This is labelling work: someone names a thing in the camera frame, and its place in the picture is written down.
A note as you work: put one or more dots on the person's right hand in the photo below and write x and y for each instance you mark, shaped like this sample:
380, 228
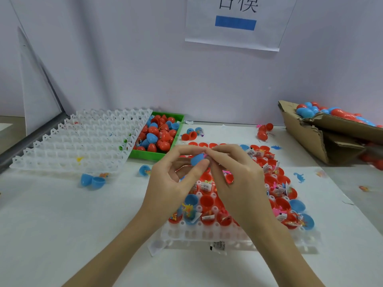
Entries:
245, 191

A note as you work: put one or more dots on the person's left hand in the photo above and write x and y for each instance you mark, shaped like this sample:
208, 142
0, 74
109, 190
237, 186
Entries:
170, 191

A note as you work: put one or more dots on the clear plastic egg tray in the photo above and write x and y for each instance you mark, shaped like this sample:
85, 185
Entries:
78, 140
197, 236

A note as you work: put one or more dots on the small capsule cluster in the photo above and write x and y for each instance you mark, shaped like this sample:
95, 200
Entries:
191, 134

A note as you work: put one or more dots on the cardboard box of capsules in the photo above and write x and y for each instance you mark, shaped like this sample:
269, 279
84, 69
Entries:
302, 133

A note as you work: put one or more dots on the pile of finished eggs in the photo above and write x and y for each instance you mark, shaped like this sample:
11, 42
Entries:
332, 112

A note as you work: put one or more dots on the person's right forearm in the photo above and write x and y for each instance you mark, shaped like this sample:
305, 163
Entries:
284, 260

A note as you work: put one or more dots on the person's left forearm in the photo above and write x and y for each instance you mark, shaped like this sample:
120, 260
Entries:
117, 257

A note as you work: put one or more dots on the green plastic tray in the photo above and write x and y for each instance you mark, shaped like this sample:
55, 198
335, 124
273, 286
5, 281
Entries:
143, 156

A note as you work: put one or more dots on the small blue toy piece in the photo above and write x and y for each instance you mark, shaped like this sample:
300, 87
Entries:
299, 177

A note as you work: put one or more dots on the small white paper slip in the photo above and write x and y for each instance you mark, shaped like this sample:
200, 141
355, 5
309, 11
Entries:
154, 247

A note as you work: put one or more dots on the small white packet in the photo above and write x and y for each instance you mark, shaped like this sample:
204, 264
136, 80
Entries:
218, 246

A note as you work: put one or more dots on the small orange toy piece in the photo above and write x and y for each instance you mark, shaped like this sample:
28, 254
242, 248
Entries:
363, 188
104, 174

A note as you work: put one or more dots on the clear triangular panel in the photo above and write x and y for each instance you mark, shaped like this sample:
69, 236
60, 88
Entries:
39, 86

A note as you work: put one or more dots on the white paper sign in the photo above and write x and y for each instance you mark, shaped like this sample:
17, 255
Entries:
272, 24

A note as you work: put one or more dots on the grey metal rail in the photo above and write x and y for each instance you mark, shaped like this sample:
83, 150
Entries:
27, 143

